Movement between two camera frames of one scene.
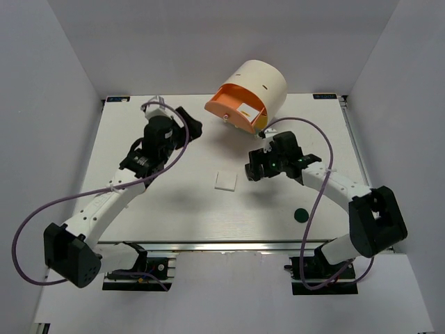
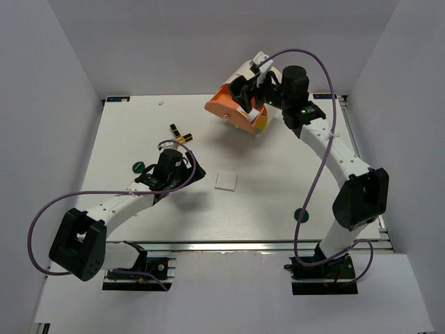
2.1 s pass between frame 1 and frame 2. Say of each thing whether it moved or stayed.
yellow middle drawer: stayed
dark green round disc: stayed
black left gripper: moved
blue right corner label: stayed
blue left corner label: stayed
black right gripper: moved
